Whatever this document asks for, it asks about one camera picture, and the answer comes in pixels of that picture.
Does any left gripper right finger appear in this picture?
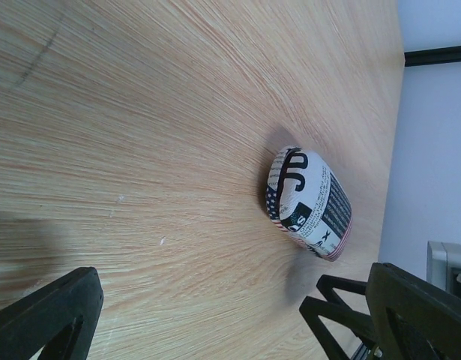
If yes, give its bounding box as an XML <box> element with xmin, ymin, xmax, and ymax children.
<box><xmin>366</xmin><ymin>262</ymin><xmax>461</xmax><ymax>359</ymax></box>

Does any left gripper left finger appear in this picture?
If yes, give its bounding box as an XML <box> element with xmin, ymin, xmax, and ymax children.
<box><xmin>0</xmin><ymin>267</ymin><xmax>103</xmax><ymax>359</ymax></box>

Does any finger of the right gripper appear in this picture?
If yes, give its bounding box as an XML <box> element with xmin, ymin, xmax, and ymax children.
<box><xmin>299</xmin><ymin>274</ymin><xmax>377</xmax><ymax>359</ymax></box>

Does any flag print glasses case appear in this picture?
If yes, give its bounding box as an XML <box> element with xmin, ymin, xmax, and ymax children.
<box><xmin>265</xmin><ymin>146</ymin><xmax>352</xmax><ymax>262</ymax></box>

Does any black aluminium frame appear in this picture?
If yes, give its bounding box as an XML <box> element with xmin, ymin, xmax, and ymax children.
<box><xmin>405</xmin><ymin>45</ymin><xmax>461</xmax><ymax>67</ymax></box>

